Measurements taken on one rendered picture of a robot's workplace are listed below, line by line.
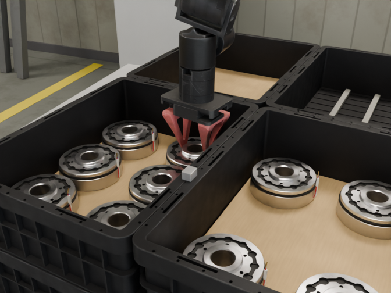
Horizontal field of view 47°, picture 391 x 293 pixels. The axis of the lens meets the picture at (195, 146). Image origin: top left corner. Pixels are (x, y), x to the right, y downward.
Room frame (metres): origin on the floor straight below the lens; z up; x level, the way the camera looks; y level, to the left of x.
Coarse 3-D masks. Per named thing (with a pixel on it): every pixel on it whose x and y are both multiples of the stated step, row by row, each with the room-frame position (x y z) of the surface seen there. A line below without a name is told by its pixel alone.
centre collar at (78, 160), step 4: (80, 152) 0.65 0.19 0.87; (84, 152) 0.65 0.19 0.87; (88, 152) 0.66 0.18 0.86; (92, 152) 0.66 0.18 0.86; (96, 152) 0.65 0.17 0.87; (100, 152) 0.65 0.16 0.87; (76, 156) 0.64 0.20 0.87; (80, 156) 0.64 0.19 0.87; (100, 156) 0.64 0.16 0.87; (104, 156) 0.65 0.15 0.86; (76, 160) 0.63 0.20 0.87; (80, 160) 0.63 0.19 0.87; (84, 160) 0.63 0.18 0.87; (88, 160) 0.63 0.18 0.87; (92, 160) 0.63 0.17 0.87; (96, 160) 0.63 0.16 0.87; (100, 160) 0.63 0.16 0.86; (80, 164) 0.62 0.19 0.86; (84, 164) 0.62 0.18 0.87; (88, 164) 0.62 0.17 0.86; (92, 164) 0.62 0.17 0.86; (96, 164) 0.62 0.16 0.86
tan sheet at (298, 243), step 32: (320, 192) 0.59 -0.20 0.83; (224, 224) 0.51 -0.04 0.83; (256, 224) 0.51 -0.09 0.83; (288, 224) 0.51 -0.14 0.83; (320, 224) 0.51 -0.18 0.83; (288, 256) 0.44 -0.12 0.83; (320, 256) 0.44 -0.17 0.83; (352, 256) 0.44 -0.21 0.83; (384, 256) 0.44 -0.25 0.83; (288, 288) 0.39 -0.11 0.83; (384, 288) 0.39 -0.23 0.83
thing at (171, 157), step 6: (192, 138) 0.71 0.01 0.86; (198, 138) 0.71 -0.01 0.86; (174, 144) 0.69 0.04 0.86; (168, 150) 0.67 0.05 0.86; (174, 150) 0.67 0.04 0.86; (180, 150) 0.67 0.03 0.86; (168, 156) 0.65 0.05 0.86; (174, 156) 0.65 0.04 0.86; (180, 156) 0.65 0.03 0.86; (186, 156) 0.65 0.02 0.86; (174, 162) 0.63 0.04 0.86; (180, 162) 0.63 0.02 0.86; (186, 162) 0.63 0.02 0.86; (192, 162) 0.63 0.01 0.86
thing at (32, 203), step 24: (96, 96) 0.76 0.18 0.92; (48, 120) 0.65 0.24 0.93; (240, 120) 0.66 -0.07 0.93; (0, 144) 0.57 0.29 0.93; (216, 144) 0.57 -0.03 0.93; (0, 192) 0.45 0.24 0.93; (168, 192) 0.45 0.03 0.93; (24, 216) 0.43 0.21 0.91; (48, 216) 0.41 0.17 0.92; (72, 216) 0.40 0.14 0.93; (144, 216) 0.40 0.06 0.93; (96, 240) 0.38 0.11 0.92; (120, 240) 0.37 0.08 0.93
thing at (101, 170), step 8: (88, 144) 0.69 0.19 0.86; (96, 144) 0.69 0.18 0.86; (72, 152) 0.67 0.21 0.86; (104, 152) 0.66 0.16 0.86; (112, 152) 0.66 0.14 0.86; (64, 160) 0.63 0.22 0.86; (72, 160) 0.63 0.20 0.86; (104, 160) 0.63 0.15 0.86; (112, 160) 0.64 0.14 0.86; (64, 168) 0.61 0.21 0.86; (72, 168) 0.62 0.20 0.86; (80, 168) 0.61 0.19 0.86; (88, 168) 0.61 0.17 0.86; (96, 168) 0.61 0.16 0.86; (104, 168) 0.61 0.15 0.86; (112, 168) 0.61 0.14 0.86; (72, 176) 0.59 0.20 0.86; (80, 176) 0.59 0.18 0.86; (88, 176) 0.59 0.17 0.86
